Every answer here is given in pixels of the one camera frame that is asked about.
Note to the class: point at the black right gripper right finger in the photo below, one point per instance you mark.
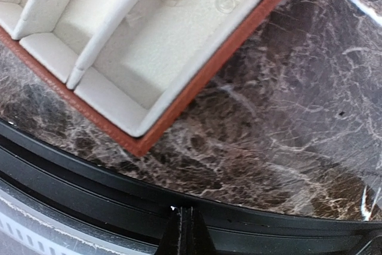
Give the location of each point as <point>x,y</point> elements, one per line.
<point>199,239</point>

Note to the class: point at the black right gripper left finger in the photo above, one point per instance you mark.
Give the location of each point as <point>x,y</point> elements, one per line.
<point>174,238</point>

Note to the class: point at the flat white jewelry tray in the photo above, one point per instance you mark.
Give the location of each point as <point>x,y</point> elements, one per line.
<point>130,66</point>

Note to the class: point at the black front table rail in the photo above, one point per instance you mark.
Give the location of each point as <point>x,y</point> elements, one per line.
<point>139,211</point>

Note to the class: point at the white slotted cable duct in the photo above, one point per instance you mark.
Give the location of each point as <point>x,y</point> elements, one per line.
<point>47,232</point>

